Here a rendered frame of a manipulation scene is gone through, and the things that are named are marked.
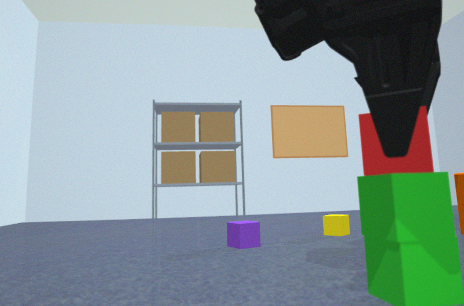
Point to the purple cube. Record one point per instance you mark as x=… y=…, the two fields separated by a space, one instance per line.
x=243 y=234

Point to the green block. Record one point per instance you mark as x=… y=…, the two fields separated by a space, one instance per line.
x=404 y=207
x=414 y=273

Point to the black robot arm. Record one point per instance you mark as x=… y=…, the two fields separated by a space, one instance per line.
x=289 y=28

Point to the yellow cube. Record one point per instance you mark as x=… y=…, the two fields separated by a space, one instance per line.
x=336 y=225

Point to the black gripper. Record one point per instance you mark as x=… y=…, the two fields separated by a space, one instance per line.
x=393 y=47

